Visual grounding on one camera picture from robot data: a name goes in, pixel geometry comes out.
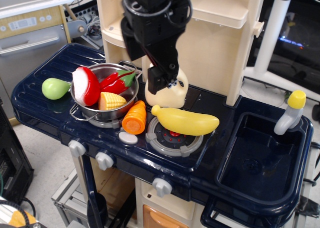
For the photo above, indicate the grey yellow toy faucet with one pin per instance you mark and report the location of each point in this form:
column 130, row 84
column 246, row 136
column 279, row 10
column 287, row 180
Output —
column 293, row 113

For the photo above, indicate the orange toy carrot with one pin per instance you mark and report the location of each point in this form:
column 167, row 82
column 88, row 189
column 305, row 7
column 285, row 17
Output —
column 134, row 121

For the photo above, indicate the dark blue toy sink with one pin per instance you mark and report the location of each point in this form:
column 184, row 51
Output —
column 260, row 165

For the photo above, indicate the cream toy kitchen shelf unit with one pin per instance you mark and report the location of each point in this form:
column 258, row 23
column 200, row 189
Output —
column 214, row 49

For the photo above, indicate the grey left stove knob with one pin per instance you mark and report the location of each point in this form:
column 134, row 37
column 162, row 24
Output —
column 76, row 148

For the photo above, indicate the yellow toy banana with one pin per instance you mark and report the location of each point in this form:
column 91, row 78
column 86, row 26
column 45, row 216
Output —
column 185, row 122

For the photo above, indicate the white stand pole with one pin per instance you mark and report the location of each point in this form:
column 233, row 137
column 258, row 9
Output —
column 259, row 72

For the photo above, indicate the green toy pear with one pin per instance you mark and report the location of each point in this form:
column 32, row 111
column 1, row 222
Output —
column 54, row 89

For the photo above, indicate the steel toy pot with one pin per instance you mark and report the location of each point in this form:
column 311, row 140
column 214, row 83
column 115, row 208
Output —
column 87, row 113

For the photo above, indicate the grey toy stove burner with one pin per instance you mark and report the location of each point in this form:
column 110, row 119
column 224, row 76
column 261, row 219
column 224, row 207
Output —
column 170, row 143

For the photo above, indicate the grey stove knob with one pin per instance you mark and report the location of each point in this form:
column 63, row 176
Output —
column 104, row 160
column 162, row 187
column 76, row 148

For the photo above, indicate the dark blue toy kitchen counter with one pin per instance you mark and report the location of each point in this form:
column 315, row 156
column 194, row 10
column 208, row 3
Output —
column 193, row 178

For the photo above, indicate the wooden toy dishwasher cabinet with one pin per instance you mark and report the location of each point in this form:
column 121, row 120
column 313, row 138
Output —
column 30, row 32

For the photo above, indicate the grey right stove knob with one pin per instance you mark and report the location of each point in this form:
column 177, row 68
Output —
column 162, row 187

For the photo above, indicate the cream toy detergent bottle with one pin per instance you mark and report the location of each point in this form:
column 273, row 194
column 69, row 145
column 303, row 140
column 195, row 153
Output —
column 173, row 97

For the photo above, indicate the yellow toy corn piece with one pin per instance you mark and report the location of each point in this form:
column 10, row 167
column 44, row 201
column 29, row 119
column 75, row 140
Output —
column 110, row 101

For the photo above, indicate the red toy chili pepper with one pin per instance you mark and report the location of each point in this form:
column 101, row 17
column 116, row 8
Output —
column 117, row 82

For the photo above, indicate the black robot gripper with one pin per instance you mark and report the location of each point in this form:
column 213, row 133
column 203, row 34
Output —
column 152, row 28

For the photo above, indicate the red white toy radish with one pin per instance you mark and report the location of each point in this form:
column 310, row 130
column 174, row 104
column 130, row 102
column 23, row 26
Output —
column 86, row 86

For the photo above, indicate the grey middle stove knob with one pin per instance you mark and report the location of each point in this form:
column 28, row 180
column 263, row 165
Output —
column 104, row 160

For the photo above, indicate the white oval stove button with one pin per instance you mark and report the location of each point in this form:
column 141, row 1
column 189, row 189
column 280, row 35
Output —
column 127, row 138

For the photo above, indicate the black computer case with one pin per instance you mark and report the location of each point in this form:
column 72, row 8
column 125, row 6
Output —
column 16, row 172

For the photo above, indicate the orange toy oven drawer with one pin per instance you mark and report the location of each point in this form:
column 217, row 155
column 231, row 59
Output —
column 153, row 219

